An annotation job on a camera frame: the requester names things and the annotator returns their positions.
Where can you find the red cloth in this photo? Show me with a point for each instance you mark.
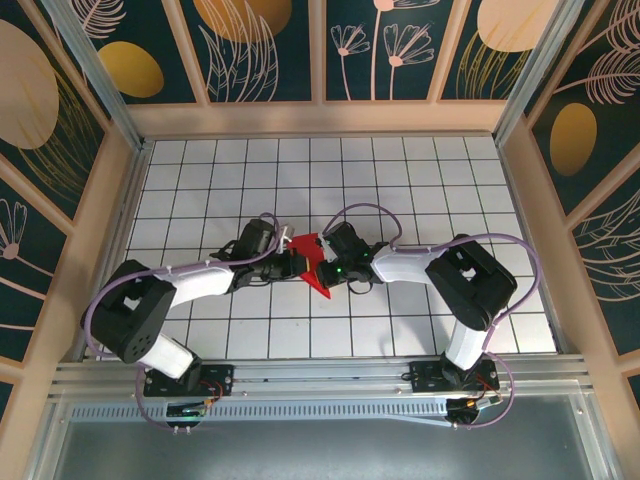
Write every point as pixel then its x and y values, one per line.
pixel 306 247

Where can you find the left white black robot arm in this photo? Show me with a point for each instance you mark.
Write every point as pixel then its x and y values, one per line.
pixel 200 282

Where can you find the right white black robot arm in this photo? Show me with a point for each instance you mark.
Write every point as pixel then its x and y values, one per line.
pixel 400 262

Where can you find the grey metal sheet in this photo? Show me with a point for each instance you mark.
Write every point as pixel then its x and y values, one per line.
pixel 320 450

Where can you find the teal panel with orange disc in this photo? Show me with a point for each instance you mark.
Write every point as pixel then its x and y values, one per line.
pixel 240 50

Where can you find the teal panel with pink flowers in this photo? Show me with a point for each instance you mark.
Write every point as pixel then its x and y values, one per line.
pixel 380 50

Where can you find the teal panel with yellow oval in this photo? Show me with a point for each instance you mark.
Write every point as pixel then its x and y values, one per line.
pixel 130 70

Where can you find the teal panel with outlined tulip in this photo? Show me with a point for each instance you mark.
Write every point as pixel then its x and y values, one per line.
pixel 25 280

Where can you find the teal panel cream disc feather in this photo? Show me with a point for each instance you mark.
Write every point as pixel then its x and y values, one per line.
pixel 500 50

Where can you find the teal panel oval and fern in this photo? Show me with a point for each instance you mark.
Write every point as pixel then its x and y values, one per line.
pixel 575 140

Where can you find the teal panel with pink fern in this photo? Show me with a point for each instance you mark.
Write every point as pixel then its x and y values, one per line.
pixel 610 260

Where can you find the teal panel cream disc gold lines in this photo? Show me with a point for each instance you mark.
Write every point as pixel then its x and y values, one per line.
pixel 30 100

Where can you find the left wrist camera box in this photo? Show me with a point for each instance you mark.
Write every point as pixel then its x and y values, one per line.
pixel 286 239

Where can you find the left aluminium side rail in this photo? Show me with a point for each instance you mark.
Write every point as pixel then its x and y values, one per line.
pixel 129 200

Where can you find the aluminium side rail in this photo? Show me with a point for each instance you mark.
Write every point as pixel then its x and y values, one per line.
pixel 537 260
pixel 129 200

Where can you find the long aluminium mounting rail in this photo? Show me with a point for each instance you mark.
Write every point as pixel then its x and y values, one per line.
pixel 320 375

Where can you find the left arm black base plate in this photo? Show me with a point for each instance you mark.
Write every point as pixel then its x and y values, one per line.
pixel 222 375

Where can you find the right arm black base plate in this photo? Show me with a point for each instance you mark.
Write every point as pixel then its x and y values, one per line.
pixel 422 377

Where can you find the right aluminium side rail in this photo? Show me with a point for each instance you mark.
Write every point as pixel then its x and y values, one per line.
pixel 537 260

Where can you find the left aluminium corner post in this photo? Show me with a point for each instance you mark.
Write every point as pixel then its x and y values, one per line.
pixel 96 70

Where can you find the aluminium corner post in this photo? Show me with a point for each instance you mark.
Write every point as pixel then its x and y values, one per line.
pixel 96 70
pixel 538 70

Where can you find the right aluminium corner post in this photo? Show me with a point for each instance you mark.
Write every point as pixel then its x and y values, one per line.
pixel 538 70

